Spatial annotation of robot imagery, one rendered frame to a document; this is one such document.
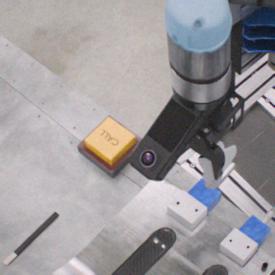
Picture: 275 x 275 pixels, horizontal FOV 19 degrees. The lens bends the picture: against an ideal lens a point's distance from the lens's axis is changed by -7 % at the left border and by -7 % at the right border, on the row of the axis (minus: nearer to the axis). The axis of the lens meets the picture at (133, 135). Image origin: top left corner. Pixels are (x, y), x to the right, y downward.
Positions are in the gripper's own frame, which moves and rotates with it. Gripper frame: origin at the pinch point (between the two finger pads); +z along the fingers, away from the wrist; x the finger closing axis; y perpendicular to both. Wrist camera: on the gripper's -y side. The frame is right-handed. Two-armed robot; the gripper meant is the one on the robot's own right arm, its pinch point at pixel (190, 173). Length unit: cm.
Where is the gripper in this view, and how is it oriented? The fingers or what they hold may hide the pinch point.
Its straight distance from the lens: 121.2
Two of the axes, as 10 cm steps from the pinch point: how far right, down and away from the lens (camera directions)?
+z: 0.6, 5.3, 8.5
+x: -7.4, -5.4, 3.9
